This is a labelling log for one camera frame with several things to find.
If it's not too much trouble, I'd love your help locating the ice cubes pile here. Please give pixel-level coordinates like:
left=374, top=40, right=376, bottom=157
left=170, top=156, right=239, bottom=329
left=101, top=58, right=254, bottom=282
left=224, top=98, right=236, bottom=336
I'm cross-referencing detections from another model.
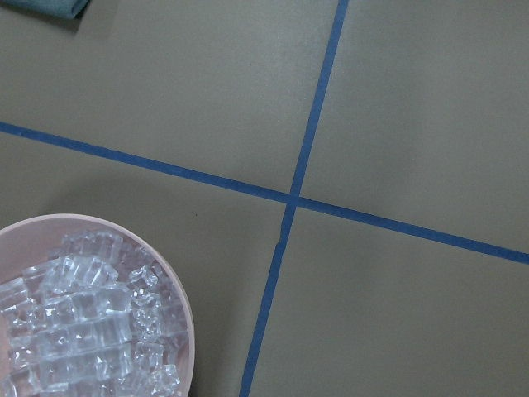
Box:
left=1, top=230, right=188, bottom=396

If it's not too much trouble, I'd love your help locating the pink bowl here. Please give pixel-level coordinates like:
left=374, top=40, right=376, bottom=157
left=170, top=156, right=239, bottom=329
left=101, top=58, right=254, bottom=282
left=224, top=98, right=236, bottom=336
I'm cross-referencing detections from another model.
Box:
left=1, top=213, right=195, bottom=396

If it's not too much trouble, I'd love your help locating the grey folded cloth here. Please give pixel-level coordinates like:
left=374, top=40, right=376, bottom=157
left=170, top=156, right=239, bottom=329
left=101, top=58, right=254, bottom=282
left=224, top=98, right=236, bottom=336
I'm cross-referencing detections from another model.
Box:
left=6, top=0, right=90, bottom=19

